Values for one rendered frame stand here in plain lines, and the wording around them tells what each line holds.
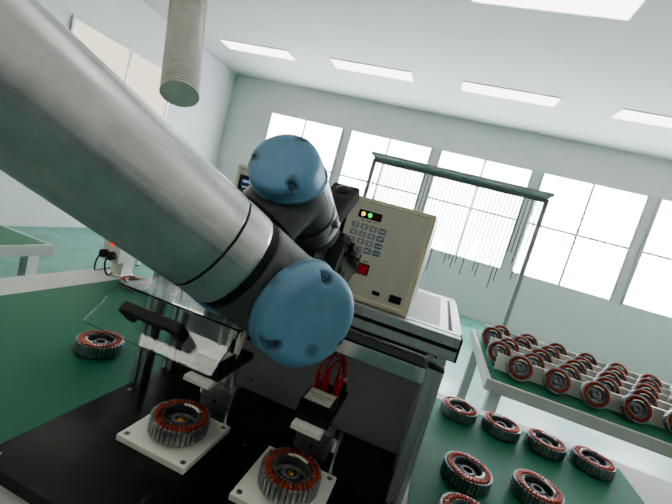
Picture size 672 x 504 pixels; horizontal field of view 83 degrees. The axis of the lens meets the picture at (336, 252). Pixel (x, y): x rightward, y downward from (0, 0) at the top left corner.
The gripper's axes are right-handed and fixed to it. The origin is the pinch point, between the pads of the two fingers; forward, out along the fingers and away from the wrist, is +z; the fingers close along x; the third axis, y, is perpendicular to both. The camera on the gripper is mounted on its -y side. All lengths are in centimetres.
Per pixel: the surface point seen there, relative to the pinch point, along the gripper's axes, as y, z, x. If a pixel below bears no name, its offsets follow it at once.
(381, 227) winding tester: -10.4, 2.9, 4.9
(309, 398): 24.3, 11.0, 1.9
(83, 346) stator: 34, 22, -59
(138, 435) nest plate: 41.6, 6.8, -25.1
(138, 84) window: -265, 321, -468
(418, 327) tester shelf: 5.2, 7.0, 17.3
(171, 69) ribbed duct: -71, 43, -108
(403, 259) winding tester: -6.1, 5.0, 10.8
